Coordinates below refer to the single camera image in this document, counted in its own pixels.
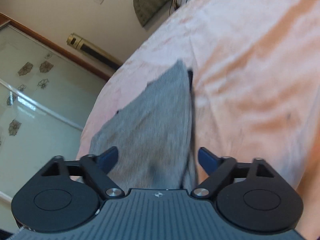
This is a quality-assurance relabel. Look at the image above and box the gold tower fan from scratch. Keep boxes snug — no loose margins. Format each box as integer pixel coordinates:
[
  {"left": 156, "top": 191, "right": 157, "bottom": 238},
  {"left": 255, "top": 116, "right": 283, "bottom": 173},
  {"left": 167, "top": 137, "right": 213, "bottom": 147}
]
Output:
[{"left": 66, "top": 33, "right": 123, "bottom": 70}]

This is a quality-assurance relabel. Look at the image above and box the grey knitted garment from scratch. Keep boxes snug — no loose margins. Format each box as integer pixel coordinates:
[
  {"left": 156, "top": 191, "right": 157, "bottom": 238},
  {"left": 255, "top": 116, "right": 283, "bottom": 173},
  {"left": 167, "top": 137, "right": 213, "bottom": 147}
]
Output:
[{"left": 89, "top": 60, "right": 197, "bottom": 192}]

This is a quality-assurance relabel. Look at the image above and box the navy blue garment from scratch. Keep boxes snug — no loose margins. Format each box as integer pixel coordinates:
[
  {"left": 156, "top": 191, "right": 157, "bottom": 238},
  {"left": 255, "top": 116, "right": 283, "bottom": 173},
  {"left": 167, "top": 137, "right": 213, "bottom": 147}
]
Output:
[{"left": 188, "top": 69, "right": 194, "bottom": 99}]

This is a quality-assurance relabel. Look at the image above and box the pink bed sheet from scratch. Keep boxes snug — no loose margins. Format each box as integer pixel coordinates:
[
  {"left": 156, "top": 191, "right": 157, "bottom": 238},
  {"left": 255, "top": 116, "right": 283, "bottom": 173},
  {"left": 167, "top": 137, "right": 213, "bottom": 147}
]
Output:
[{"left": 78, "top": 0, "right": 319, "bottom": 239}]

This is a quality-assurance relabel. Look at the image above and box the frosted glass wardrobe door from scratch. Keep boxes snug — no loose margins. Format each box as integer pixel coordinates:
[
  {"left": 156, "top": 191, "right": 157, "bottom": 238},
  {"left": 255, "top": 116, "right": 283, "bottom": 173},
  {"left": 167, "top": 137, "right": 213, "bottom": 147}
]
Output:
[{"left": 1, "top": 24, "right": 105, "bottom": 203}]

